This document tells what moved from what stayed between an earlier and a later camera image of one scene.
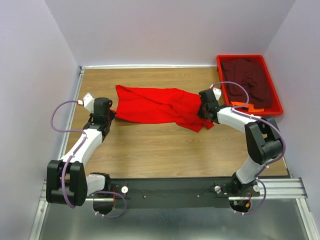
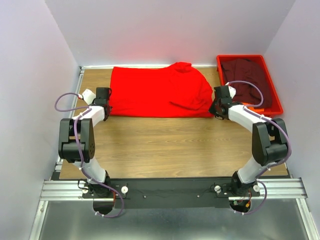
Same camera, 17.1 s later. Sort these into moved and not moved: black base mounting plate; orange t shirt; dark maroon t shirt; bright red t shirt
Moved: bright red t shirt
Not moved: dark maroon t shirt; orange t shirt; black base mounting plate
